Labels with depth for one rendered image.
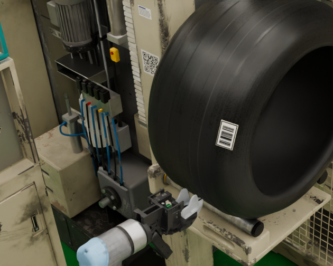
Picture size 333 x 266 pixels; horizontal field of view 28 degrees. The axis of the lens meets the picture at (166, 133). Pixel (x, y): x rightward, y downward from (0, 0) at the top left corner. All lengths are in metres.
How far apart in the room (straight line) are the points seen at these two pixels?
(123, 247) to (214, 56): 0.47
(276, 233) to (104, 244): 0.60
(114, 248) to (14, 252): 0.79
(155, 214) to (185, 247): 0.73
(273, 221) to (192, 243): 0.42
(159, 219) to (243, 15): 0.51
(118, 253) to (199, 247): 0.85
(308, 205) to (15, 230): 0.91
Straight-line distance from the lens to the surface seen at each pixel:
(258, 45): 1.47
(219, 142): 1.47
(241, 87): 1.45
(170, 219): 1.56
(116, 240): 1.48
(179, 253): 2.31
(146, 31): 1.82
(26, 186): 2.12
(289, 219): 1.94
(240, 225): 1.78
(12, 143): 2.08
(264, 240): 1.82
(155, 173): 1.91
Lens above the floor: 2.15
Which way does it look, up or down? 36 degrees down
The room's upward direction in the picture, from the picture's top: 7 degrees counter-clockwise
